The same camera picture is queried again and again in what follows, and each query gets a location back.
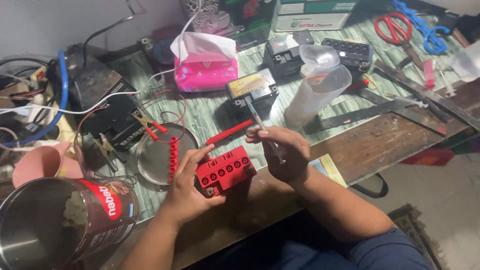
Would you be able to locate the metal tin with red label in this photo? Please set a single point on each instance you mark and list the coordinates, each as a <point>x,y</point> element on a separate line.
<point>101,213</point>

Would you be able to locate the red battery cap strip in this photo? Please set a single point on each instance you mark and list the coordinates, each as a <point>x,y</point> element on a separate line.
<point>173,157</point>

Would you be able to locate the black battery with yellow label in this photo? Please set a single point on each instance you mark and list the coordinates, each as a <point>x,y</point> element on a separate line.
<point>251,85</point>

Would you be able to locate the pink tissue pack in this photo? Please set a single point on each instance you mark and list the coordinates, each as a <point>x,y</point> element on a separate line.
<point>204,73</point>

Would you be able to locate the red small battery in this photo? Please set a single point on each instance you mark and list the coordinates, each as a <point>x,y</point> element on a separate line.
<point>227,170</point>

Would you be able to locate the clear plastic measuring jug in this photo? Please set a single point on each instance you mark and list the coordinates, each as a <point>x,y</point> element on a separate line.
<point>322,88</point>

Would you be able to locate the black and green box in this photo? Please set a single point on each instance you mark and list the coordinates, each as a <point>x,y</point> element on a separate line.
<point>251,22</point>

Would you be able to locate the person's right hand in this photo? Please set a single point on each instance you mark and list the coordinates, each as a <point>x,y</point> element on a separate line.
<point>288,157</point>

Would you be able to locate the alligator clip with black grips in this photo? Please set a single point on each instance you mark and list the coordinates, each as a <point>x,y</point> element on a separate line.
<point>106,150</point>

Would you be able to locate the dark grey round disc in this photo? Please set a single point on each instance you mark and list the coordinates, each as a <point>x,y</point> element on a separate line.
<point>165,52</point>

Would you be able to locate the alligator clip with red grips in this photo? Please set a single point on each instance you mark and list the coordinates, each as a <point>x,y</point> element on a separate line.
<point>148,123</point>

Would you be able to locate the person's left hand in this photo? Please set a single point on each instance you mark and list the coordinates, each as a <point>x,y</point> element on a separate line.
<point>180,191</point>

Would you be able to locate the small clear syringe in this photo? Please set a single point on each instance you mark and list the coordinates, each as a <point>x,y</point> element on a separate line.
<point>447,84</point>

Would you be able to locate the dark metal square ruler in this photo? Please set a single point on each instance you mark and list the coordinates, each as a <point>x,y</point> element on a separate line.
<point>375,112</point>

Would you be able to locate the colourful striped cloth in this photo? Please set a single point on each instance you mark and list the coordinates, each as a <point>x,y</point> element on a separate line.
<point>435,155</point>

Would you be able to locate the clear plastic syringe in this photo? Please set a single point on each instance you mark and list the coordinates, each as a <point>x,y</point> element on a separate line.
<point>255,114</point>

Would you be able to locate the black battery with open holes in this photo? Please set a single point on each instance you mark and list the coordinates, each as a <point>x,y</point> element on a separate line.
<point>352,54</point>

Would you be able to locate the clear syringe with needle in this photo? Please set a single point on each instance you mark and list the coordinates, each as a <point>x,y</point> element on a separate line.
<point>407,100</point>

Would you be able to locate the black white patterned box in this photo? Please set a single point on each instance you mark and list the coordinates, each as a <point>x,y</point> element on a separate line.
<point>208,17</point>

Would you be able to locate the patterned floor rug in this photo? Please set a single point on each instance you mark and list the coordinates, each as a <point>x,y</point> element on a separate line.
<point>416,232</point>

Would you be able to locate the black battery with grey label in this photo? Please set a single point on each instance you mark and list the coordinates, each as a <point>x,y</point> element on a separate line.
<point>285,48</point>

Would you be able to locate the blue plastic clamp tool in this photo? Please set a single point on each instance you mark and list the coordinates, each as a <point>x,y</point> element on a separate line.
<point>431,35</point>

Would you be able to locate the yellow rubber band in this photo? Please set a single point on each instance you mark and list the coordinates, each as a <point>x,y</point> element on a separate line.
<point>371,80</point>

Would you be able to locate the large black battery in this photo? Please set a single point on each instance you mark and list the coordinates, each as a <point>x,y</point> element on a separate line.
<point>108,108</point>

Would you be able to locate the pink plastic tube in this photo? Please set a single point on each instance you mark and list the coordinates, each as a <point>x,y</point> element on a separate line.
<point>429,75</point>

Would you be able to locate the printed paper leaflet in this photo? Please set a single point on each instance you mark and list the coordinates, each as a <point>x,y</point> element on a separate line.
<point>330,168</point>

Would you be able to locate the round metal lid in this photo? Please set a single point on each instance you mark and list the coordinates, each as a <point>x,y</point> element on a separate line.
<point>155,157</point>

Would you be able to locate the clear plastic container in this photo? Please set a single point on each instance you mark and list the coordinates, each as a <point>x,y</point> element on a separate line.
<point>467,62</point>

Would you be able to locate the pink plastic jug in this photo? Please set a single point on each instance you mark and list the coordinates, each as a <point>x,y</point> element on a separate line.
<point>41,163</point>

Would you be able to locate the white cardboard box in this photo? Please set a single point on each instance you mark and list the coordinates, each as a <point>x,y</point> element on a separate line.
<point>311,18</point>

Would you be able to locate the person's blue trousers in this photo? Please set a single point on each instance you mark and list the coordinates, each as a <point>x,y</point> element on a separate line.
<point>375,251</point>

